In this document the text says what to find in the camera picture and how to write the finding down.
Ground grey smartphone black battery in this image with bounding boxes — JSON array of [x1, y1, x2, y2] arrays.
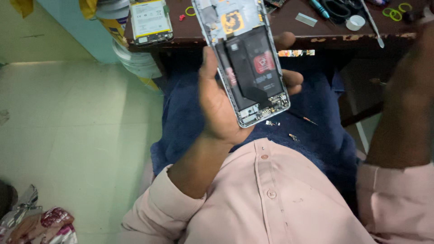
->
[[191, 0, 291, 129]]

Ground person's left hand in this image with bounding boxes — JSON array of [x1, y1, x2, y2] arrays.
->
[[198, 32, 304, 145]]

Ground yellow spray can grey cap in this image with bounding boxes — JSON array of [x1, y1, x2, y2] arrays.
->
[[79, 0, 131, 48]]

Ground colourful sticker strip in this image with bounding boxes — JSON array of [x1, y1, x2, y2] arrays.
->
[[278, 50, 315, 57]]

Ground teal handled screwdriver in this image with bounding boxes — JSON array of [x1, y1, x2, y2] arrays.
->
[[309, 0, 330, 19]]

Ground white plastic bucket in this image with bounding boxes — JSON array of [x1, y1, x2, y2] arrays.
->
[[112, 39, 163, 80]]

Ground person's right hand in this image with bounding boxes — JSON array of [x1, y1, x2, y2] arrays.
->
[[402, 7, 434, 43]]

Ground black scissors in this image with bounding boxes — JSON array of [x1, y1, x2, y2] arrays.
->
[[321, 0, 364, 20]]

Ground dark brown wooden table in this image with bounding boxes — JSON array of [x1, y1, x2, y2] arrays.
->
[[123, 0, 434, 129]]

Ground white tape roll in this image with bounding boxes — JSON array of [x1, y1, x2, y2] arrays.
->
[[345, 14, 366, 32]]

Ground pink button shirt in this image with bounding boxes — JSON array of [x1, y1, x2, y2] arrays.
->
[[117, 137, 434, 244]]

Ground yellow cloth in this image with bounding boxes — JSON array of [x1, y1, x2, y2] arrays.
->
[[10, 0, 35, 18]]

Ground metal spudger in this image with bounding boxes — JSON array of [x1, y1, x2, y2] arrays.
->
[[360, 0, 385, 49]]

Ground opened smartphone white yellow battery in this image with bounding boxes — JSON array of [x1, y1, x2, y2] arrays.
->
[[129, 0, 174, 47]]

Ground heap of foil wrappers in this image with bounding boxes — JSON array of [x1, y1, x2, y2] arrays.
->
[[0, 184, 78, 244]]

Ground thin tool with red tip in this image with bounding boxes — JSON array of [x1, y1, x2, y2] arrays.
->
[[286, 111, 319, 126]]

